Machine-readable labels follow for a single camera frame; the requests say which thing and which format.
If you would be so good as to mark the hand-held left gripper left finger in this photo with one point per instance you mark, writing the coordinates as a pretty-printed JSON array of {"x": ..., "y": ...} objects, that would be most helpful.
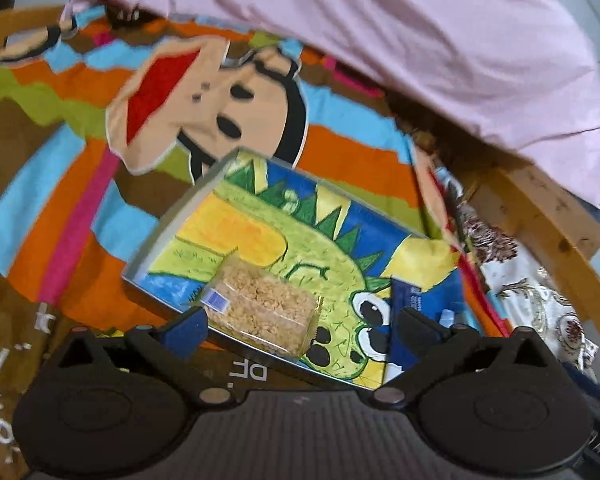
[{"x": 186, "y": 331}]

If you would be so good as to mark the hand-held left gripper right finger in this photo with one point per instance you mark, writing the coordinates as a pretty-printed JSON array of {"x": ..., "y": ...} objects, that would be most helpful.
[{"x": 414, "y": 331}]

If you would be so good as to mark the dark blue snack packet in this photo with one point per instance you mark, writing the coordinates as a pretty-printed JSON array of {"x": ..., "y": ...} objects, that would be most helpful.
[{"x": 402, "y": 300}]

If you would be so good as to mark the clear rice crisp packet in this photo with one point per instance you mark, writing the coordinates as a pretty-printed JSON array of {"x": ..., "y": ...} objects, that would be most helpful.
[{"x": 265, "y": 305}]

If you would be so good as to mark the dinosaur drawing box tray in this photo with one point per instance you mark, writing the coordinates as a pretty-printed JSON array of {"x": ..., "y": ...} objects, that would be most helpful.
[{"x": 280, "y": 240}]

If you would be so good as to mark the floral bed sheet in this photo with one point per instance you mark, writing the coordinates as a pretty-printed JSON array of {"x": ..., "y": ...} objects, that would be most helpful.
[{"x": 530, "y": 290}]

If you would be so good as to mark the printed cartoon monkey blanket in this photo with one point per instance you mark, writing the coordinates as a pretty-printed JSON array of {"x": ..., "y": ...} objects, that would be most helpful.
[{"x": 55, "y": 170}]

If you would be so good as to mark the pink bed sheet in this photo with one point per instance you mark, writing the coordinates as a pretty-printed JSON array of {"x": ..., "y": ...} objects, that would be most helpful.
[{"x": 380, "y": 35}]

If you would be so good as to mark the wooden bed rail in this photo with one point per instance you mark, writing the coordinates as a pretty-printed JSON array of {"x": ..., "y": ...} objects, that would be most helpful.
[
  {"x": 540, "y": 215},
  {"x": 10, "y": 22}
]

